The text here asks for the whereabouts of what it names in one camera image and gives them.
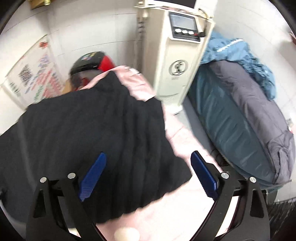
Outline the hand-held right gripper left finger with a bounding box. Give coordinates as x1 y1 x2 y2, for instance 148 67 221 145
26 152 107 241

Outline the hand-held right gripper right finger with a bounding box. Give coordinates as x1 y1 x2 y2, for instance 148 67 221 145
190 150 271 241

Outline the black quilted jacket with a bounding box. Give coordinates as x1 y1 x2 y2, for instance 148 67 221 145
0 71 192 224

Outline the pink polka-dot blanket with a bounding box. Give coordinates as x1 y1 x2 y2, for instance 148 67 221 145
69 65 241 241

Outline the dark teal quilt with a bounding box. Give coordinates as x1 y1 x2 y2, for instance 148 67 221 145
187 62 278 186

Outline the black mesh basket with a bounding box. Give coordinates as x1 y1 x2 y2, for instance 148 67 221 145
266 197 296 234

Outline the grey padded cloth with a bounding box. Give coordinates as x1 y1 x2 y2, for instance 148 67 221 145
208 60 296 186

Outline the white standing air conditioner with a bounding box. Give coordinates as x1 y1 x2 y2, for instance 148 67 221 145
135 0 215 115

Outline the black helmet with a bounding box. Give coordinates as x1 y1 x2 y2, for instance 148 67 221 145
69 51 107 91

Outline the blue jacket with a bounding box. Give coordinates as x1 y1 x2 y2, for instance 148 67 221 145
200 31 277 100

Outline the wall poster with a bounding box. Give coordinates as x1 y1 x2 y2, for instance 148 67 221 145
1 35 66 108

